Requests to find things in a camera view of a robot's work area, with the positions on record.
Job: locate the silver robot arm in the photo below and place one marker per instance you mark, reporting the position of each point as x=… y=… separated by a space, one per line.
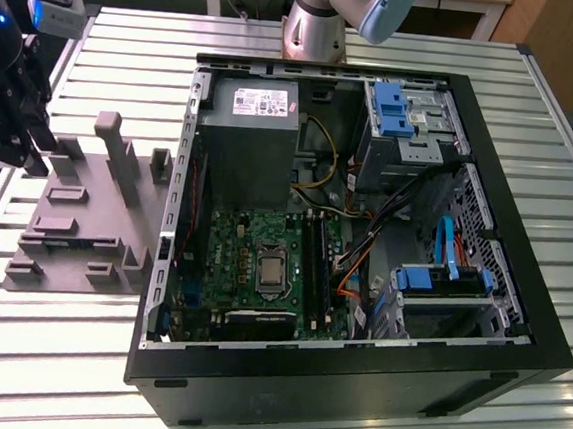
x=312 y=31

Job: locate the black RAM slot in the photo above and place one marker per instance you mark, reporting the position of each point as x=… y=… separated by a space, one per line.
x=327 y=319
x=310 y=267

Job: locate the grey parts rack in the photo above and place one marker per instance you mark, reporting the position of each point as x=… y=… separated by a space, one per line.
x=96 y=208

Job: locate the grey power supply unit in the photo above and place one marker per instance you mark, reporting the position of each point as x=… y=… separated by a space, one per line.
x=241 y=160

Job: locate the blue port connector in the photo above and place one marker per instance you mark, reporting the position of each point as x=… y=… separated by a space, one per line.
x=163 y=321

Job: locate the green motherboard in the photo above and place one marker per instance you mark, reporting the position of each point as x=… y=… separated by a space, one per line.
x=230 y=229

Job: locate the silver CPU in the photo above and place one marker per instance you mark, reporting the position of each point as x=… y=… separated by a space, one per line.
x=272 y=271

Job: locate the CPU socket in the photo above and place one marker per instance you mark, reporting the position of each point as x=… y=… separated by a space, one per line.
x=270 y=289

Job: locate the black graphics card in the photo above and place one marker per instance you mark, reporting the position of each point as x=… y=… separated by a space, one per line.
x=257 y=323

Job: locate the blue plastic drive carrier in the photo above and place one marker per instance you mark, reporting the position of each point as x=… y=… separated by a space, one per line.
x=393 y=111

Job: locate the black open PC case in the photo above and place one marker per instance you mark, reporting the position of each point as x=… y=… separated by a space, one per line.
x=301 y=391

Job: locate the metal drive cage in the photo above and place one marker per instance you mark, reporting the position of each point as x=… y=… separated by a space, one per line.
x=422 y=156

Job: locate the hard disk in blue carrier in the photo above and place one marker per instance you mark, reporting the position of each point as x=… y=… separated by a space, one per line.
x=414 y=278

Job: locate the white framed desk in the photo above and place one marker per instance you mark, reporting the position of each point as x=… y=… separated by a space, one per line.
x=490 y=21

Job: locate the metal disk bay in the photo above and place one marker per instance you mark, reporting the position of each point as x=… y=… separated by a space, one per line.
x=449 y=309

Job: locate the wooden cabinet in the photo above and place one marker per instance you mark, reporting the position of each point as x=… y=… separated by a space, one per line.
x=557 y=47

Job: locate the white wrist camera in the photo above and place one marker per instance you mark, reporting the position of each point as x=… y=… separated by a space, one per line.
x=58 y=16

